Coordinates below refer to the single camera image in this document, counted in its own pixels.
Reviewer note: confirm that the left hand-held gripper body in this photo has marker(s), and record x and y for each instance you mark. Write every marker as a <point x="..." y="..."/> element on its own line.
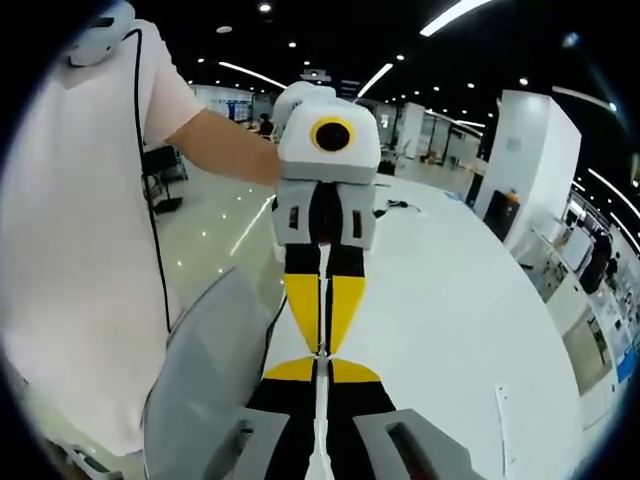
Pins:
<point x="300" y="155"/>

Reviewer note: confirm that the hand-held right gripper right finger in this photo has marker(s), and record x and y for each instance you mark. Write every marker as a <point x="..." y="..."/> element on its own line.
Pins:
<point x="360" y="430"/>

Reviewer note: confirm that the black items on table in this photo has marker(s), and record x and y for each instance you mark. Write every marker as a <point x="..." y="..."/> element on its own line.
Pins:
<point x="397" y="205"/>

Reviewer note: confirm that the black cabinet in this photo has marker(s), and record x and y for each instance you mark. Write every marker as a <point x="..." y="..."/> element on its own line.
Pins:
<point x="501" y="212"/>

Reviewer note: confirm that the operator in white shirt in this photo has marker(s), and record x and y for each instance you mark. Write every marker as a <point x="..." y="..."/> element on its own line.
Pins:
<point x="75" y="225"/>

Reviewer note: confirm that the white square pillar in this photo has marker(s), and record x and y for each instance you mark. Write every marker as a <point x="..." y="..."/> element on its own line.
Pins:
<point x="530" y="160"/>

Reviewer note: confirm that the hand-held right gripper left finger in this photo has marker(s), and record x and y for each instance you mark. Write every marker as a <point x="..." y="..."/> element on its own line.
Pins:
<point x="290" y="430"/>

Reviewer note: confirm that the white chest device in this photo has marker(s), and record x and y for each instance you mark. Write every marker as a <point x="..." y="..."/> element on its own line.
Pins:
<point x="97" y="35"/>

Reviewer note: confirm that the long white counter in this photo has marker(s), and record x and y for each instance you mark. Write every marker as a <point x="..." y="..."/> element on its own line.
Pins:
<point x="580" y="320"/>

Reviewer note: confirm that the blue box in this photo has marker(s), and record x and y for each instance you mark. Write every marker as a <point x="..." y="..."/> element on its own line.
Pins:
<point x="627" y="364"/>

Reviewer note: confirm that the black office chair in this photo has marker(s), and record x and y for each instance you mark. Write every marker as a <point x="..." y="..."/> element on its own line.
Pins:
<point x="162" y="170"/>

